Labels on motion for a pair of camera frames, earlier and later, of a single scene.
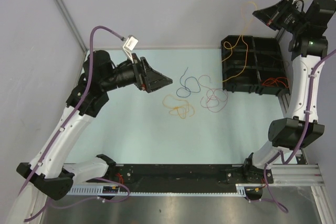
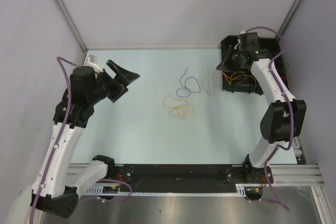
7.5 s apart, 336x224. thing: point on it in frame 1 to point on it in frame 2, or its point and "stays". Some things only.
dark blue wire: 185,87 stays
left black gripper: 146,78 to 122,79
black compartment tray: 253,64 stays
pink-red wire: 211,89 to 208,81
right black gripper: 271,16 to 227,65
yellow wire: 242,34 to 240,72
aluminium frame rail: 305,176 stays
